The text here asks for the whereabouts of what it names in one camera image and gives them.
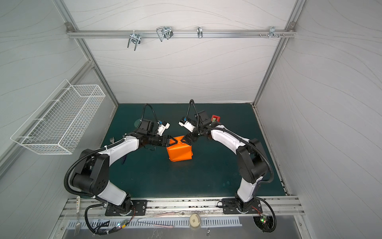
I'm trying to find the black base cable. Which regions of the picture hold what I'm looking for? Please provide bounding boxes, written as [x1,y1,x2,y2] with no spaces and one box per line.
[84,203,135,236]
[253,197,277,233]

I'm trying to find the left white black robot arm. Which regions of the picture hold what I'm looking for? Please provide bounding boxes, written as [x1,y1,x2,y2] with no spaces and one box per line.
[64,119,177,214]

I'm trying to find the white power strip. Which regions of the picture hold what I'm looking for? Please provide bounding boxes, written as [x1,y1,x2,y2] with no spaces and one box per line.
[76,196,81,214]

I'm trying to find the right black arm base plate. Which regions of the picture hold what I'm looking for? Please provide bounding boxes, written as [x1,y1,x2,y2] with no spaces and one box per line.
[217,198,263,215]

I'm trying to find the right metal bolt clamp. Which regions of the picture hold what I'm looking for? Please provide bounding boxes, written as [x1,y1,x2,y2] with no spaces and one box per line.
[259,26,285,38]

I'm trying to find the middle metal u-bolt clamp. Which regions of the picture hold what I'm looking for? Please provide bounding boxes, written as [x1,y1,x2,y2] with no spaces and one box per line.
[156,26,174,42]

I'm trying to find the white wire basket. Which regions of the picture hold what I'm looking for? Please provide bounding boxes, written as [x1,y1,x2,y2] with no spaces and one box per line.
[10,79,105,155]

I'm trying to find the small metal bracket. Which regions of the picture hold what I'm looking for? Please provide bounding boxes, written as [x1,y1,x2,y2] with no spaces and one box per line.
[197,26,203,39]

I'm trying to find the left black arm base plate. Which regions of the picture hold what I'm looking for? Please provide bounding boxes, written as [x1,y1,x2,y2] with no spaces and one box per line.
[105,199,147,217]

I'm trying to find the aluminium crossbar rail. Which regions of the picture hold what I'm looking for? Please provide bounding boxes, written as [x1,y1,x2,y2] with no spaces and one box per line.
[67,29,296,39]

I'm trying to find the orange wrapping paper sheet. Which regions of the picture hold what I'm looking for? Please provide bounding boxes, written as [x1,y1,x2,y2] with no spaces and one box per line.
[167,135,193,162]

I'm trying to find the blue serrated knife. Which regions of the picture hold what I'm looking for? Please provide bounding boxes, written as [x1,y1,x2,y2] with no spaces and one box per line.
[121,155,127,165]

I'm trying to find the white slotted vent strip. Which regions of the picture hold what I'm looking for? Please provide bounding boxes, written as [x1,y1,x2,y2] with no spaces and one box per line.
[67,217,243,230]

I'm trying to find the left black base cable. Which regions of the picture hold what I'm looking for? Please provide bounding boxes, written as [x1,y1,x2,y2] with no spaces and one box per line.
[84,203,135,236]

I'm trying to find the red tape dispenser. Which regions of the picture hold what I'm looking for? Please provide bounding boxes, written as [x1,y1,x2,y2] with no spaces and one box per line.
[211,115,221,122]

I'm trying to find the left metal u-bolt clamp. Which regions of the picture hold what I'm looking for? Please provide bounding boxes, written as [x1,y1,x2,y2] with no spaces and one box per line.
[127,32,141,51]

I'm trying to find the metal u-bolt clamp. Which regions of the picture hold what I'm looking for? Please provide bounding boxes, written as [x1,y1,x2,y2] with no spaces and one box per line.
[127,32,141,51]
[156,26,174,42]

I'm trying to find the fork hanging at front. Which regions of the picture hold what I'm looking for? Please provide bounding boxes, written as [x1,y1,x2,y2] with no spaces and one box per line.
[74,212,82,237]

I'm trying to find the right black base cable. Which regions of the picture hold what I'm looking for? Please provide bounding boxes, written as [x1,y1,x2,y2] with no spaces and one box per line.
[253,197,277,233]

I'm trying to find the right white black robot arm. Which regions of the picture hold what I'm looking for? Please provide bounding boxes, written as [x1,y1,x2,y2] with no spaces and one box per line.
[179,111,275,213]

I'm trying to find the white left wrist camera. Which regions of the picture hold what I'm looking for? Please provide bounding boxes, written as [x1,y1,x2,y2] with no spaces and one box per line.
[156,120,170,136]

